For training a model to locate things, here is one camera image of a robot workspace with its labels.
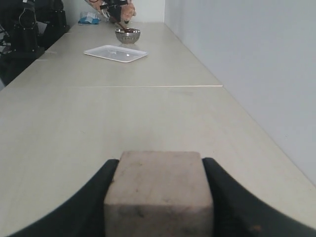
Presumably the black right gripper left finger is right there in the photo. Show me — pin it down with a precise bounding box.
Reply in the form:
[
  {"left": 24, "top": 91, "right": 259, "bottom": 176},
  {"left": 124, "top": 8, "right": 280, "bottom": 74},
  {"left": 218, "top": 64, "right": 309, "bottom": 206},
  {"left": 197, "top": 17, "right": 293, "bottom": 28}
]
[{"left": 11, "top": 159, "right": 119, "bottom": 237}]

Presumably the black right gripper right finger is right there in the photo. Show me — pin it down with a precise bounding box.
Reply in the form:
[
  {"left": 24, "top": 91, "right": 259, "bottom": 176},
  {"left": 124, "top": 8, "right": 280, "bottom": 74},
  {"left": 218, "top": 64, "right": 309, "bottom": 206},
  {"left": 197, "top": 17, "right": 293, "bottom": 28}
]
[{"left": 202, "top": 158, "right": 314, "bottom": 237}]

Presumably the small pale wooden cube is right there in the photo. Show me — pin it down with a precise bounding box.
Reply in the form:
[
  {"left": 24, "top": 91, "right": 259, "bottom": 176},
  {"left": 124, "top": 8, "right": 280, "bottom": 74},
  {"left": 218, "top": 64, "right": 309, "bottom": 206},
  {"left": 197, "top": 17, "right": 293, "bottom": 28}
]
[{"left": 104, "top": 151, "right": 214, "bottom": 237}]

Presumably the black robot base far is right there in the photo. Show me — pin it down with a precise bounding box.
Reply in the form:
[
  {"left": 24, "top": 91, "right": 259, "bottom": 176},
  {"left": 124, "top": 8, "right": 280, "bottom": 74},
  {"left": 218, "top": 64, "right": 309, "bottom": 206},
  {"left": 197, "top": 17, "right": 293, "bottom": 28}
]
[{"left": 0, "top": 0, "right": 70, "bottom": 85}]

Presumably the white plastic tray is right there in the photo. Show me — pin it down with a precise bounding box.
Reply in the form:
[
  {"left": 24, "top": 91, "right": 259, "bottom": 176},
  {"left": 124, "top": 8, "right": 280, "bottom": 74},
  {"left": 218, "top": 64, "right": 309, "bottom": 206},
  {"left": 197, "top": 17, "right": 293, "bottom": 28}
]
[{"left": 83, "top": 45, "right": 148, "bottom": 63}]

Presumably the silver metal bowl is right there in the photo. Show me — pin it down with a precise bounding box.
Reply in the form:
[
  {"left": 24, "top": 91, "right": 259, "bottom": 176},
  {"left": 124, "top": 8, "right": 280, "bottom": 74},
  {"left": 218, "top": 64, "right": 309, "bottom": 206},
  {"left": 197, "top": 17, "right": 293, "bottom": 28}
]
[{"left": 115, "top": 28, "right": 141, "bottom": 44}]

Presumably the blue cloth far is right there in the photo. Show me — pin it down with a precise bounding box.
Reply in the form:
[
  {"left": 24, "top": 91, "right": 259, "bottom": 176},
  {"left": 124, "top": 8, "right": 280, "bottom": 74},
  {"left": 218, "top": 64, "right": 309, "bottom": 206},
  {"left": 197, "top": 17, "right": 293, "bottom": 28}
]
[{"left": 78, "top": 11, "right": 100, "bottom": 25}]

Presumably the far robot gripper with spoon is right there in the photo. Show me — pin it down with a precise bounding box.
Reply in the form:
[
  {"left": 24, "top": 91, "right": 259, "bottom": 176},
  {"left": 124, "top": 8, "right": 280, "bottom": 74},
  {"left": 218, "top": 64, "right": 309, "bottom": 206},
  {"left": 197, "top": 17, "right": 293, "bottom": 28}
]
[{"left": 85, "top": 0, "right": 137, "bottom": 29}]

